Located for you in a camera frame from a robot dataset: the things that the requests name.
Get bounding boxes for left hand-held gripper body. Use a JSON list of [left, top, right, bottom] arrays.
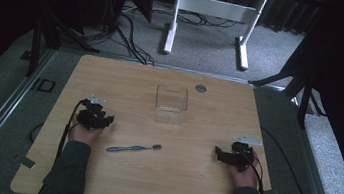
[[74, 92, 112, 134]]

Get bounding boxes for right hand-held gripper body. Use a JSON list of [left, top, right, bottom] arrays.
[[226, 132, 266, 176]]

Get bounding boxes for person's left hand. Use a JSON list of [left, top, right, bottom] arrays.
[[66, 119, 106, 150]]

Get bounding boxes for person's right hand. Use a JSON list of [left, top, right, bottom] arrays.
[[226, 146, 264, 191]]

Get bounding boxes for blue toothbrush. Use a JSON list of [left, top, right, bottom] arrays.
[[105, 137, 164, 160]]

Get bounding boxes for clear plastic container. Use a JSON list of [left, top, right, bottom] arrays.
[[152, 83, 191, 127]]

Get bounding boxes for grey round table grommet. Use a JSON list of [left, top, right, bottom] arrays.
[[194, 83, 208, 94]]

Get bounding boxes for black metal stand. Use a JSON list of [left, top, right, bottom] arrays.
[[16, 0, 107, 87], [243, 36, 336, 132]]

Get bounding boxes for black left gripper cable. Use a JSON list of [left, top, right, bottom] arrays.
[[53, 96, 91, 168]]

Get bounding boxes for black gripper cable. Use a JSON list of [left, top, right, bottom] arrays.
[[53, 96, 91, 168], [238, 150, 271, 194]]

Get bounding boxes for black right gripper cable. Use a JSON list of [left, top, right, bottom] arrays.
[[238, 150, 271, 194]]

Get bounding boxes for black rectangular floor bracket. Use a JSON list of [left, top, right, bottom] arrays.
[[30, 76, 57, 95]]

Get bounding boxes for long black floor cable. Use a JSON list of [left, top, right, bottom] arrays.
[[251, 126, 326, 194]]

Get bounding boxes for black floor cables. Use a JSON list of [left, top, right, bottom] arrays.
[[78, 0, 240, 78]]

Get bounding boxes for metal floor rail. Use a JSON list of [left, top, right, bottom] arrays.
[[276, 95, 344, 194], [0, 41, 57, 191]]

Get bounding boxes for white desk frame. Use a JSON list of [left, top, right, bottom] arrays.
[[160, 0, 269, 73]]

